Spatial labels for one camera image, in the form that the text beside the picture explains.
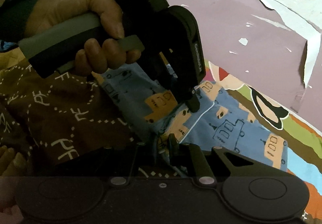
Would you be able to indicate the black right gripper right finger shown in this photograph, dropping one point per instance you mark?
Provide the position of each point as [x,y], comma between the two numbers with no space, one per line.
[207,168]

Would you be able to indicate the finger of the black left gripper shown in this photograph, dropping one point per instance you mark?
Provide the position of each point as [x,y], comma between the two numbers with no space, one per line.
[192,102]

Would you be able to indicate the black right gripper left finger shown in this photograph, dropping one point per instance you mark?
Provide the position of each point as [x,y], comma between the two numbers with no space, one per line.
[161,149]

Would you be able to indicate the blue patterned pajama pants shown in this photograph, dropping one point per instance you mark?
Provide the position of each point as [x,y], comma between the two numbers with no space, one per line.
[221,120]

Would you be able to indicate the grey dark sleeve forearm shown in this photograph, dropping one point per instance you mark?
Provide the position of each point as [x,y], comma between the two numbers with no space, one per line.
[14,16]

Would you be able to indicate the person's left hand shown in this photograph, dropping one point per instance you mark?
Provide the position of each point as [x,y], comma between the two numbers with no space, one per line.
[91,57]

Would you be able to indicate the person's right hand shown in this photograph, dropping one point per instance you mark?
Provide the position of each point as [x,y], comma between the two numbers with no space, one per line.
[12,167]

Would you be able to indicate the brown colourful striped bedsheet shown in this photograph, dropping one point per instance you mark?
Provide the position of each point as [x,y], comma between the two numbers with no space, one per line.
[64,116]

